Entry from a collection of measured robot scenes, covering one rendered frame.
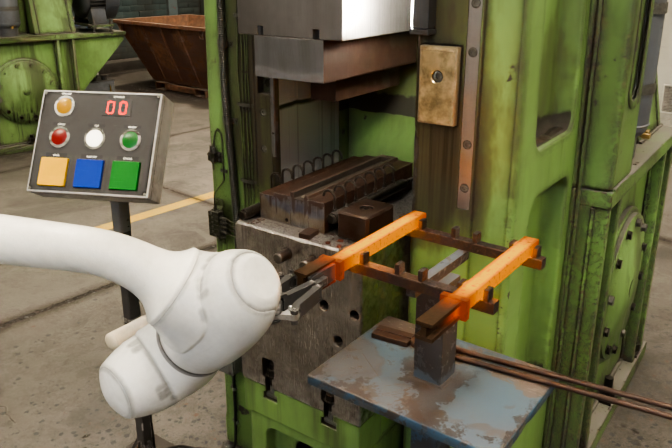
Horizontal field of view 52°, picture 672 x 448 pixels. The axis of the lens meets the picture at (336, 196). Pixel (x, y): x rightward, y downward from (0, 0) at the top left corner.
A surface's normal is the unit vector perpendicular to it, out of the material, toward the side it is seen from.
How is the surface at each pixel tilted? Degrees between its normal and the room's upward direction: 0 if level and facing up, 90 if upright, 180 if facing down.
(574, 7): 90
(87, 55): 90
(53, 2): 79
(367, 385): 0
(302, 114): 90
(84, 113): 60
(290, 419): 90
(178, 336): 109
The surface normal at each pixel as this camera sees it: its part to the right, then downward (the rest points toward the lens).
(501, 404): 0.00, -0.95
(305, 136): 0.82, 0.18
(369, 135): -0.58, 0.26
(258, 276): 0.69, -0.45
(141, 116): -0.15, -0.20
